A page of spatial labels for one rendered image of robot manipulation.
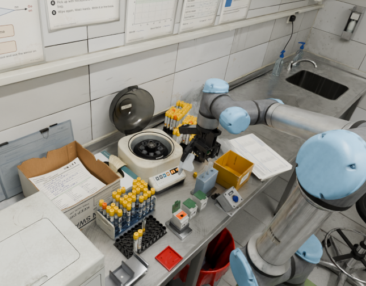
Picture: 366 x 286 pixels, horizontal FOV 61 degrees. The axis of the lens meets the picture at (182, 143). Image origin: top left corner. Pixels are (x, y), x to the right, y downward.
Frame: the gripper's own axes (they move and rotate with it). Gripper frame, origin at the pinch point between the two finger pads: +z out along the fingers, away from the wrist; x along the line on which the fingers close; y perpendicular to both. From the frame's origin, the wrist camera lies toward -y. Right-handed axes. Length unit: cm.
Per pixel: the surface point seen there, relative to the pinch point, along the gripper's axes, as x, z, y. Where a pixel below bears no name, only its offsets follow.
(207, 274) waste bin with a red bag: 13, 64, 14
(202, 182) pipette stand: 6.3, 9.3, 1.8
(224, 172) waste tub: 19.9, 10.3, 1.6
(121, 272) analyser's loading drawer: -37.8, 16.4, 12.7
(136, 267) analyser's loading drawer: -33.2, 16.3, 13.9
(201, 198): 2.1, 12.3, 6.0
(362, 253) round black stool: 108, 73, 58
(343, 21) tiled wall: 223, -27, -54
